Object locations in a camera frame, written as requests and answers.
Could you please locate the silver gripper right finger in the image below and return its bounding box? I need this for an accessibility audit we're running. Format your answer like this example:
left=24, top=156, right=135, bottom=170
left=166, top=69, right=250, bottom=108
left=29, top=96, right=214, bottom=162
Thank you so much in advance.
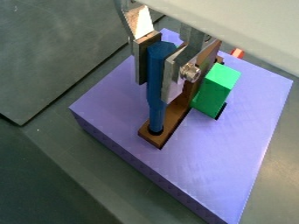
left=162, top=24, right=212, bottom=104

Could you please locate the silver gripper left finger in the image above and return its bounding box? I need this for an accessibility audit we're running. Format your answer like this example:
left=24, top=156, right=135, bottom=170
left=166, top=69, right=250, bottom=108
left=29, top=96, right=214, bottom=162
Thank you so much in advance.
left=114, top=0, right=162, bottom=85

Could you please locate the blue hexagonal peg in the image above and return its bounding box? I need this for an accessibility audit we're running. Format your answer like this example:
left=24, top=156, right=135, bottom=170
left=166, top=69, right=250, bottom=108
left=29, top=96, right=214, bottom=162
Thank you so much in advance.
left=147, top=41, right=176, bottom=136

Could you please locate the purple base board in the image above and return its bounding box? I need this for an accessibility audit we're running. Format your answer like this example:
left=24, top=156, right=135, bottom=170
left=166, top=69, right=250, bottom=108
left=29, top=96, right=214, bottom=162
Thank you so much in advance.
left=68, top=27, right=295, bottom=224

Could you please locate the right green block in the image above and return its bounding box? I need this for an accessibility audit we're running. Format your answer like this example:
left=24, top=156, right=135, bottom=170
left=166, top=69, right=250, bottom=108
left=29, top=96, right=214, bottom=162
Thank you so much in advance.
left=191, top=63, right=240, bottom=119

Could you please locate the brown L-shaped block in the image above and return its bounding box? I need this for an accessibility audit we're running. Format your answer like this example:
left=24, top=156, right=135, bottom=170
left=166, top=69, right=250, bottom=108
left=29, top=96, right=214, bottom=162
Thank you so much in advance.
left=138, top=40, right=223, bottom=149

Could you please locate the red peg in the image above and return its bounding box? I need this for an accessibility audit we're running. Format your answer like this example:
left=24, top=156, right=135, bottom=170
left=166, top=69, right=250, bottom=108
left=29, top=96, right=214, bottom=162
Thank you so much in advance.
left=231, top=48, right=244, bottom=59

